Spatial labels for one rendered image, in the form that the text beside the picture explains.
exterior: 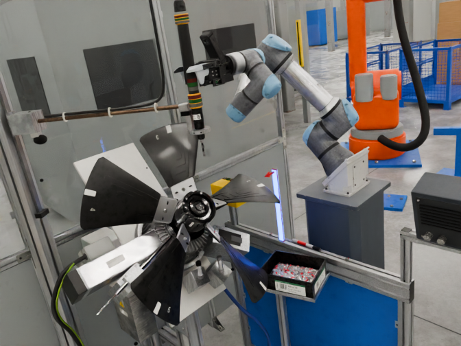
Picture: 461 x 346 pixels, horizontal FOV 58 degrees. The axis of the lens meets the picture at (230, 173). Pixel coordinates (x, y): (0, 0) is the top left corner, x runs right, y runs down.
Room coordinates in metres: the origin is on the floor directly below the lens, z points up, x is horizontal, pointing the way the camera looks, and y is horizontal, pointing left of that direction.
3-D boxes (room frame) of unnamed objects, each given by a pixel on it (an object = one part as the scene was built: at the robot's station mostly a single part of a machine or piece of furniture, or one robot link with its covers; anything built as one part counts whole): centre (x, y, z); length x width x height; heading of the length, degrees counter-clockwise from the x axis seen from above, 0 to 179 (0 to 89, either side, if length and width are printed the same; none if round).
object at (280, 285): (1.35, -0.18, 0.85); 0.22 x 0.17 x 0.07; 57
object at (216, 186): (1.80, 0.01, 1.02); 0.16 x 0.10 x 0.11; 42
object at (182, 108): (1.34, 0.09, 1.49); 0.09 x 0.07 x 0.10; 77
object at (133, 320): (1.44, 0.47, 0.73); 0.15 x 0.09 x 0.22; 42
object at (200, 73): (1.32, 0.05, 1.63); 0.09 x 0.03 x 0.06; 147
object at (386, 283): (1.51, -0.25, 0.82); 0.90 x 0.04 x 0.08; 42
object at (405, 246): (1.19, -0.54, 0.96); 0.03 x 0.03 x 0.20; 42
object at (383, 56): (7.86, -3.13, 0.49); 1.27 x 0.88 x 0.98; 130
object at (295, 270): (1.35, -0.18, 0.83); 0.19 x 0.14 x 0.03; 57
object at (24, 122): (1.48, 0.69, 1.53); 0.10 x 0.07 x 0.09; 77
